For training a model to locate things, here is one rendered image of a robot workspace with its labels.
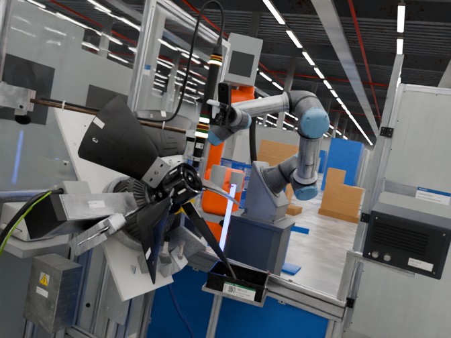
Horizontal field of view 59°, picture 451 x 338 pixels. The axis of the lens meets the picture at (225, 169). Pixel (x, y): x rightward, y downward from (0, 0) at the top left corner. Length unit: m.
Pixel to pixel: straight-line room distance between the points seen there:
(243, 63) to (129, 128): 4.25
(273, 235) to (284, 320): 0.46
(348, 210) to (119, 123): 9.60
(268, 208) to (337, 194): 8.57
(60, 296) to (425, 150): 2.39
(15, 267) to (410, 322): 2.44
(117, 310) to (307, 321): 0.74
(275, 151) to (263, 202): 7.46
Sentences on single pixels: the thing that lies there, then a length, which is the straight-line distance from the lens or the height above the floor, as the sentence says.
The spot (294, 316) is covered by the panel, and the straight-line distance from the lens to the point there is 1.71.
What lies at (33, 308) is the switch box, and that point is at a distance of 1.59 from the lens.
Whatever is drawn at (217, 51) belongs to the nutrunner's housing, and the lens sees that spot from 1.41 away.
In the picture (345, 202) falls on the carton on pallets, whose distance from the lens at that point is 10.56.
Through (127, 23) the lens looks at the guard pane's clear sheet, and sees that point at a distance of 2.13.
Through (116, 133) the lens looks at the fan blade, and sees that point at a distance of 1.20.
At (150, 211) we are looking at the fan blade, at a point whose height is 1.14.
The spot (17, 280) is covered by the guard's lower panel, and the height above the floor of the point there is 0.61.
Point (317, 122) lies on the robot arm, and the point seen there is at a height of 1.51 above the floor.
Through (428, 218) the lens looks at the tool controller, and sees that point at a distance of 1.53.
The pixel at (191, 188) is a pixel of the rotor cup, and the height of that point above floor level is 1.19.
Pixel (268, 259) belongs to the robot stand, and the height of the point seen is 0.83.
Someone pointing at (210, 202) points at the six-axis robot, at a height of 0.52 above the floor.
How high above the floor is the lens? 1.36
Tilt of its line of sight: 4 degrees down
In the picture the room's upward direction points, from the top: 11 degrees clockwise
